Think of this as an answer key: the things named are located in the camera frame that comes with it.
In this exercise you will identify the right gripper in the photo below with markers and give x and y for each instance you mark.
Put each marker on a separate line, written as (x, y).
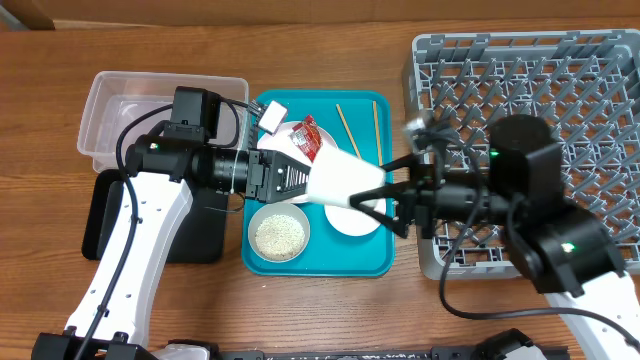
(424, 168)

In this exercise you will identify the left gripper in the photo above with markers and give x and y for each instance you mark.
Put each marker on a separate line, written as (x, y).
(266, 181)

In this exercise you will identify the red sauce packet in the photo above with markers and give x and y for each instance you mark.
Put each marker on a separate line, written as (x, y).
(307, 138)

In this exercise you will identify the grey bowl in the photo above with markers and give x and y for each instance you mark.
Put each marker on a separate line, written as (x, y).
(277, 209)

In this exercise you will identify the white rice pile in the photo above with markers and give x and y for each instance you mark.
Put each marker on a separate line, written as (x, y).
(279, 237)

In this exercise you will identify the white cup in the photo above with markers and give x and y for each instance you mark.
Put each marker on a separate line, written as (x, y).
(336, 175)

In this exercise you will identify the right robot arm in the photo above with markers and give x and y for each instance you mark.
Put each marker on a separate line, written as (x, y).
(560, 247)

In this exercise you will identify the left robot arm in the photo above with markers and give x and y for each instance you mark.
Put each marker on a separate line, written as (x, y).
(159, 172)

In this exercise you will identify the large white plate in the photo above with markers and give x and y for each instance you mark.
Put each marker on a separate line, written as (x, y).
(281, 142)

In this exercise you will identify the small white plate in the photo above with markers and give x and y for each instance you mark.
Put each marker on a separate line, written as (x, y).
(350, 222)

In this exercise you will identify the right wooden chopstick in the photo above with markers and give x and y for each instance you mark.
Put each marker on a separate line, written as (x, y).
(377, 132)

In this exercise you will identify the wooden chopstick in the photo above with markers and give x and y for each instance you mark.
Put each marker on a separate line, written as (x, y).
(348, 131)
(377, 132)

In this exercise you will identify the teal plastic tray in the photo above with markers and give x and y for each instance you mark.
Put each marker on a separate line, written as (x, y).
(329, 252)

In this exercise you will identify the black food tray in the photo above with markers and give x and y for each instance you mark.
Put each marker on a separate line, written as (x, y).
(199, 240)

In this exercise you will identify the left wooden chopstick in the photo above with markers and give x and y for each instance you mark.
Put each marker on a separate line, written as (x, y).
(348, 131)

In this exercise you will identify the clear plastic bin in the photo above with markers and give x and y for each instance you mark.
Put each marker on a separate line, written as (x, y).
(116, 98)

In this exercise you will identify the grey dish rack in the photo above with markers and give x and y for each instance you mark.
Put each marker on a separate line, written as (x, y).
(584, 84)

